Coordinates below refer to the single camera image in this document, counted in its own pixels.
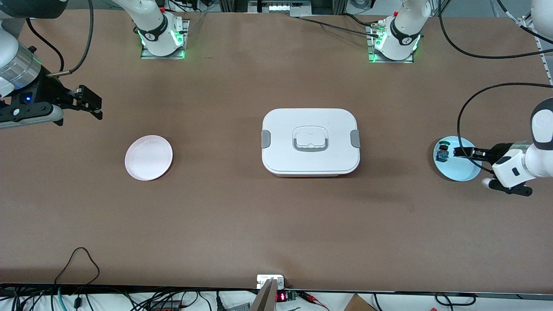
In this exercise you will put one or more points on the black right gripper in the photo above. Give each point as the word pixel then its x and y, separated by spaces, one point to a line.
pixel 51 90

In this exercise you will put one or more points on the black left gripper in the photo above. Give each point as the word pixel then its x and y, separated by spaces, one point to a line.
pixel 497 152

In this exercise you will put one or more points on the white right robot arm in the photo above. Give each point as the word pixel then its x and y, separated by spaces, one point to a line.
pixel 155 26

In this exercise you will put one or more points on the light blue round plate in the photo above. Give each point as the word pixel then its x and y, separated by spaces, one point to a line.
pixel 449 170

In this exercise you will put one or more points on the pink round plate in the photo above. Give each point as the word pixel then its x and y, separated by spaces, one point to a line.
pixel 149 164

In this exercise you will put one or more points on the brown cardboard piece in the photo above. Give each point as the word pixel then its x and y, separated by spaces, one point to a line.
pixel 357 303

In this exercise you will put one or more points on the black power strip red switches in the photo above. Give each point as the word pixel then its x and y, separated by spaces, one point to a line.
pixel 166 307

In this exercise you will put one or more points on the red digit display board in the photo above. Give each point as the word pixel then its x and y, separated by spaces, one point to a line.
pixel 281 296

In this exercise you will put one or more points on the grey aluminium bar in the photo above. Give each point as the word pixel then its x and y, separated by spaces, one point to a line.
pixel 265 300

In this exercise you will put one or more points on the green push button switch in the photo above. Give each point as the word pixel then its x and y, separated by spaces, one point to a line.
pixel 442 152

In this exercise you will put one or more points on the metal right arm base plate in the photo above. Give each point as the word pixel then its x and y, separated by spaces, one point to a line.
pixel 164 57

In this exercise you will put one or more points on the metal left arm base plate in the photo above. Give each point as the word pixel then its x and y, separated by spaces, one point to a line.
pixel 391 61

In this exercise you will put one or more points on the aluminium rail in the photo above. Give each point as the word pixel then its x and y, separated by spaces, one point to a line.
pixel 545 60

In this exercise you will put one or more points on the aluminium frame structure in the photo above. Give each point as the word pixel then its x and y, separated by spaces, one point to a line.
pixel 281 7

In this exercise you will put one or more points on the small white mount block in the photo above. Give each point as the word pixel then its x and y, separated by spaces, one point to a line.
pixel 263 280

